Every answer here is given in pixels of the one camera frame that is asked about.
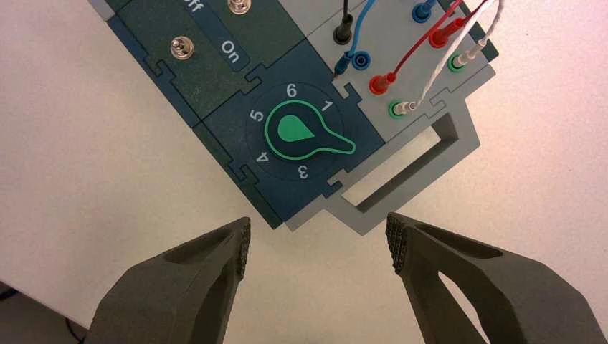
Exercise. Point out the blue banana socket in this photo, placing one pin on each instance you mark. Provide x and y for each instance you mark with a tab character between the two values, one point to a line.
362	60

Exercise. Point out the light grey socket panel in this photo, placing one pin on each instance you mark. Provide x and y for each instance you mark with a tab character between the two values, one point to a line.
380	47

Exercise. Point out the dark blue dial panel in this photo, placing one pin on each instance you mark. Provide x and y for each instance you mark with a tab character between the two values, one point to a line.
294	190

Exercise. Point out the dark green toggle switch panel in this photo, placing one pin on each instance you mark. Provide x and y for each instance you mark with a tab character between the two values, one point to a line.
209	80

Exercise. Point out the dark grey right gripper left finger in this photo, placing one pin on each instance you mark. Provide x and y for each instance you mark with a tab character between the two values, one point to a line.
190	285

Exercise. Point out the green banana socket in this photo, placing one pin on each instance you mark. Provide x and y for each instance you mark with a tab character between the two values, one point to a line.
393	109
453	64

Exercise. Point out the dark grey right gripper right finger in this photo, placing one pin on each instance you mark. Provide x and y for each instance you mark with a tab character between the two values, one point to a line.
499	294

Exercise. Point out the metal toggle switch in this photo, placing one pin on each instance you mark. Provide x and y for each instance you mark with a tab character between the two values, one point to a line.
239	5
182	48

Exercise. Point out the green outlined rotary knob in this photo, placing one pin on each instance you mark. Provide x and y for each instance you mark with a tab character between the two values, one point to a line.
294	130

